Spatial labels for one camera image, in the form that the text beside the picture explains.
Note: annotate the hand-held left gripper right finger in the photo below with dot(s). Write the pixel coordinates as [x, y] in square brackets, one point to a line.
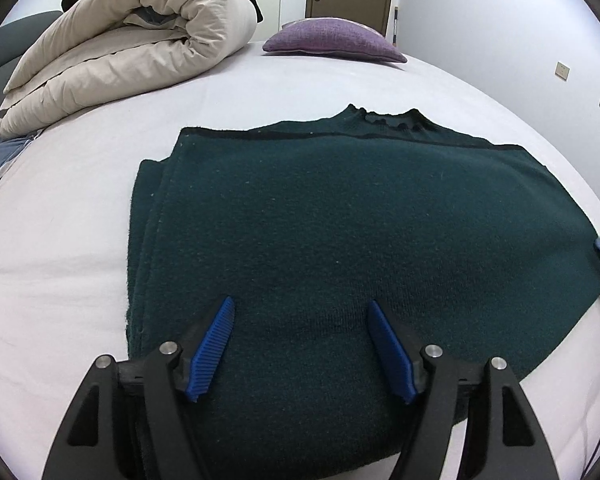
[390, 350]

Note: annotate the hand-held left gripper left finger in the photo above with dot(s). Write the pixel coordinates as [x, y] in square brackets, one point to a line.
[212, 345]

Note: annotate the dark green sweater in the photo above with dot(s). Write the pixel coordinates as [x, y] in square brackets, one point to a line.
[355, 220]

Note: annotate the bed with white sheet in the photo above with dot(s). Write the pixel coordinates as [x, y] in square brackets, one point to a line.
[55, 240]

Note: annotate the blue pillow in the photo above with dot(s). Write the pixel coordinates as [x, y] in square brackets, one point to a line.
[0, 160]

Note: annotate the white rod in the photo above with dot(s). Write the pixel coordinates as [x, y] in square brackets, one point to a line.
[396, 25]

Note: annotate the rolled beige duvet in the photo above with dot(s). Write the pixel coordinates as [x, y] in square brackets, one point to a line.
[105, 60]

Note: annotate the purple pillow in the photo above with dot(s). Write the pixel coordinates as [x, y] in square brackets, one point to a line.
[330, 37]

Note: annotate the grey-blue upholstered headboard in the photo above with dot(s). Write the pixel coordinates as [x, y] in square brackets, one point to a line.
[10, 40]

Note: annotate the wall socket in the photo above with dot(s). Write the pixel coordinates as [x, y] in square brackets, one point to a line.
[562, 70]

